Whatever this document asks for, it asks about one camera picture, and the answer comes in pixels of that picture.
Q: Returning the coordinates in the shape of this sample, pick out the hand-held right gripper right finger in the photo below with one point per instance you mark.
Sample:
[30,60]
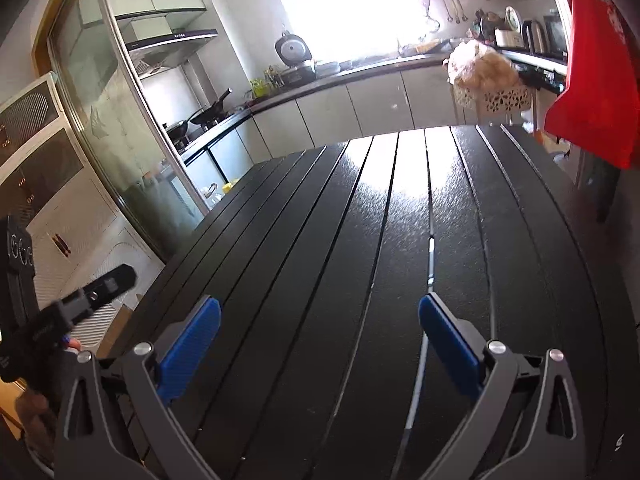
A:
[450,345]

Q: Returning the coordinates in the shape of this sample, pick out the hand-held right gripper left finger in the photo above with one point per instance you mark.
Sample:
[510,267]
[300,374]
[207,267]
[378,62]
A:
[187,350]

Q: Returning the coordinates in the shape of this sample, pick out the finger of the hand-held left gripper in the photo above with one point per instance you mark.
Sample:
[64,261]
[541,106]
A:
[100,290]

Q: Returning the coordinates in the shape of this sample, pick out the person's left hand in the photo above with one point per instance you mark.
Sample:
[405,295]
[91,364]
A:
[35,415]

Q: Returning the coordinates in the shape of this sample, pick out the glass sliding door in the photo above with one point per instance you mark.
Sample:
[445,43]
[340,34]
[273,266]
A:
[115,135]

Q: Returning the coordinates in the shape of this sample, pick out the yellow oil bottle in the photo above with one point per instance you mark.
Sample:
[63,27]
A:
[227,189]

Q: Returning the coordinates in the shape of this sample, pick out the small black pot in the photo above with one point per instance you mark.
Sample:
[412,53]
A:
[177,130]

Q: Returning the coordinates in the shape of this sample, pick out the grey refrigerator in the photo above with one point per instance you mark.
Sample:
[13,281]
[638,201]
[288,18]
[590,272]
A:
[622,260]

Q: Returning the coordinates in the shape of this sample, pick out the black wok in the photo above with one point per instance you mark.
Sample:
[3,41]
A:
[210,112]

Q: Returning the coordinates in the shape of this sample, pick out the white cutout basket cart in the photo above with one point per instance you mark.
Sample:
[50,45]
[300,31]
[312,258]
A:
[495,102]

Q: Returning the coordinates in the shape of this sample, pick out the range hood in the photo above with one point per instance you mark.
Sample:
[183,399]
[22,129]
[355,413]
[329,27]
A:
[170,45]

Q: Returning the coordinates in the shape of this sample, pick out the green bottle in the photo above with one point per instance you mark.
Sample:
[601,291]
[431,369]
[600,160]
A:
[258,89]

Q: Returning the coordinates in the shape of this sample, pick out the black bag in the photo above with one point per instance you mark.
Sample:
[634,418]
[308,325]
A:
[540,80]

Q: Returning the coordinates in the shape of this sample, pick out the dark rice cooker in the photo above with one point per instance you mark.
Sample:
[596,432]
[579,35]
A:
[295,57]

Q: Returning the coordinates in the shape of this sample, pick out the stack of white plates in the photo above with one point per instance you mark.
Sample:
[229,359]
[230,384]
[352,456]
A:
[327,67]

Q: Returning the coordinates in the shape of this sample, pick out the white rice cooker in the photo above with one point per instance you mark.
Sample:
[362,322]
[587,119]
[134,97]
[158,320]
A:
[507,35]

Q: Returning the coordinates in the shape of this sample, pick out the steel kettle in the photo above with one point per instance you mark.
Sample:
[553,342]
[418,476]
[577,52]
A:
[533,37]

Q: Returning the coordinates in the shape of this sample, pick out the hanging strainer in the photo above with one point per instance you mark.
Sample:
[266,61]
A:
[432,24]

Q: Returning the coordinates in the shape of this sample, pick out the red apron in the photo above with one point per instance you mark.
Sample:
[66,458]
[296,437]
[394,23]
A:
[600,60]

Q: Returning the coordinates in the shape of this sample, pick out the black microwave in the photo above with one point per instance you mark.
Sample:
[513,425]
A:
[555,34]

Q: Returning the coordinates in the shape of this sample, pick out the hanging grater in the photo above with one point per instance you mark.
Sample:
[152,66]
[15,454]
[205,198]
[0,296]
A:
[425,4]

